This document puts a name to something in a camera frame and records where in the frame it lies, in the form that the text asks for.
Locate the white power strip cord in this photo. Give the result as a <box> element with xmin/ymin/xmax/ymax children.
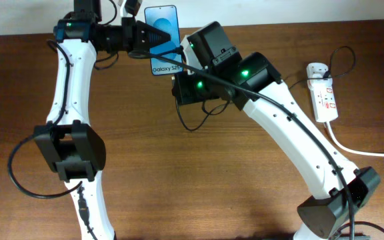
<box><xmin>323</xmin><ymin>120</ymin><xmax>384</xmax><ymax>160</ymax></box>

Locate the white USB charger adapter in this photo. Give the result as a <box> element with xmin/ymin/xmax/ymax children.
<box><xmin>306</xmin><ymin>63</ymin><xmax>328</xmax><ymax>84</ymax></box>

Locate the blue Galaxy smartphone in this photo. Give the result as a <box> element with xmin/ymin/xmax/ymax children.
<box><xmin>144</xmin><ymin>5</ymin><xmax>184</xmax><ymax>77</ymax></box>

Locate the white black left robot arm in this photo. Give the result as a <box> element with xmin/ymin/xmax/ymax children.
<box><xmin>34</xmin><ymin>1</ymin><xmax>170</xmax><ymax>239</ymax></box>

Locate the black USB charging cable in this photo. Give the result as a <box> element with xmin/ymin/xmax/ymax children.
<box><xmin>171</xmin><ymin>45</ymin><xmax>357</xmax><ymax>133</ymax></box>

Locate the white power strip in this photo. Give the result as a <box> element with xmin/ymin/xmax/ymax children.
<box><xmin>307</xmin><ymin>77</ymin><xmax>338</xmax><ymax>123</ymax></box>

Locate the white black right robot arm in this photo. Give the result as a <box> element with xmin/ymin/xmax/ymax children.
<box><xmin>173</xmin><ymin>22</ymin><xmax>381</xmax><ymax>239</ymax></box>

